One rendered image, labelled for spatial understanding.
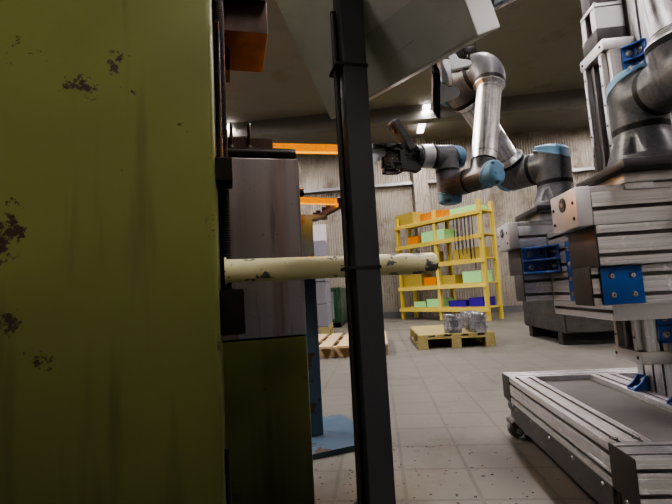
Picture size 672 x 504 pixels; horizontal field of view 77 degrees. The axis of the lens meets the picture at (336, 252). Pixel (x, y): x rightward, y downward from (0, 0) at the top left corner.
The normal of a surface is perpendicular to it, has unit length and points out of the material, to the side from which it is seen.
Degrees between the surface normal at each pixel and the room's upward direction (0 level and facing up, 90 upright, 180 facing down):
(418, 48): 120
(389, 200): 90
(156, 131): 90
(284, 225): 90
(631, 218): 90
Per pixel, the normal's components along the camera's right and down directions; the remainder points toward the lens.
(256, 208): 0.25, -0.11
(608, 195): -0.10, -0.09
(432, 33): -0.64, 0.48
